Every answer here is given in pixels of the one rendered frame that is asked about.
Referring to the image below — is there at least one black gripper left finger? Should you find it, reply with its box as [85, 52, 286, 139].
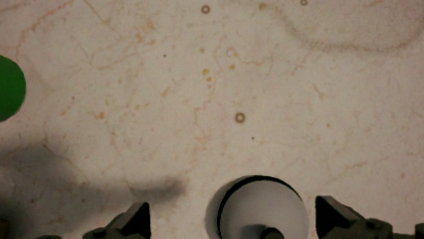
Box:
[35, 202, 151, 239]

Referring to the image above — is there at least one green drink can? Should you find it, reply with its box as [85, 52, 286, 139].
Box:
[0, 55, 27, 120]

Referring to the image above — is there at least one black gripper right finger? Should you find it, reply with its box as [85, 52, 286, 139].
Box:
[316, 195, 424, 239]

